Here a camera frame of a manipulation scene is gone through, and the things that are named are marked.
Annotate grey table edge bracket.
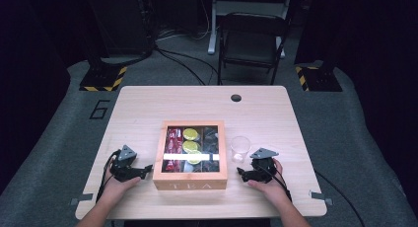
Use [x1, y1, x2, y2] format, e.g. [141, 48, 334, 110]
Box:
[69, 192, 95, 207]
[309, 189, 334, 207]

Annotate grey floor mat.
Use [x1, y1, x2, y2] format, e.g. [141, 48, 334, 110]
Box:
[0, 26, 418, 227]

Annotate wooden tea box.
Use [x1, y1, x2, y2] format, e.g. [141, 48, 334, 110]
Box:
[152, 119, 229, 191]

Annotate row of red packets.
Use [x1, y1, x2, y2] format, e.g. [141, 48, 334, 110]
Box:
[163, 126, 184, 173]

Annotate pile of black capsules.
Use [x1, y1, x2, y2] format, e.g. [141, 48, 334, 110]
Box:
[200, 125, 221, 173]

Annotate black folding chair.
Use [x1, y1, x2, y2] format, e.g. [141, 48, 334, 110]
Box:
[216, 11, 291, 87]

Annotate white desk frame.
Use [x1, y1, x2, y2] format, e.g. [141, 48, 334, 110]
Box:
[207, 0, 294, 59]

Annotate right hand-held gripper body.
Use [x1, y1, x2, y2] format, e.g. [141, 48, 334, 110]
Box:
[248, 147, 280, 184]

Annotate black stand base hazard stripes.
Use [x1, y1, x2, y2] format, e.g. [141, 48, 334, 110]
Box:
[294, 64, 344, 93]
[79, 64, 128, 93]

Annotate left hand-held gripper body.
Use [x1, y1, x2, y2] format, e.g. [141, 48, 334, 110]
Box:
[109, 144, 143, 183]

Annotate thin black floor cable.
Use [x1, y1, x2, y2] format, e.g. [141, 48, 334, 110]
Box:
[313, 169, 367, 227]

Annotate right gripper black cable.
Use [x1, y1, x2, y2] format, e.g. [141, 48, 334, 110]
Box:
[255, 163, 294, 202]

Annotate person's right hand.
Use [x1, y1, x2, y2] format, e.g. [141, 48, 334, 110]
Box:
[246, 157, 291, 205]

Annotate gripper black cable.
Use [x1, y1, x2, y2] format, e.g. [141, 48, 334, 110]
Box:
[255, 163, 294, 202]
[95, 149, 122, 204]

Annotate clear plastic cup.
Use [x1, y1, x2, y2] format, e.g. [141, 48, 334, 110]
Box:
[229, 135, 252, 164]

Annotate yellow round capsule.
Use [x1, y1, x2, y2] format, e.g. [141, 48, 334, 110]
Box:
[186, 149, 203, 166]
[181, 140, 201, 154]
[182, 127, 200, 141]

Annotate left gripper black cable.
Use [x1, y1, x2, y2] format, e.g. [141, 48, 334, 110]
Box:
[95, 149, 122, 204]

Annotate dark equipment cabinet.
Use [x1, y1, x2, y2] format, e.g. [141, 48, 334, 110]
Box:
[83, 0, 157, 58]

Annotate white floor cable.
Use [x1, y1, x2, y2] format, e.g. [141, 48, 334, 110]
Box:
[156, 0, 213, 42]

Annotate person's left hand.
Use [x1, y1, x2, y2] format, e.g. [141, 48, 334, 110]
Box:
[103, 160, 142, 203]

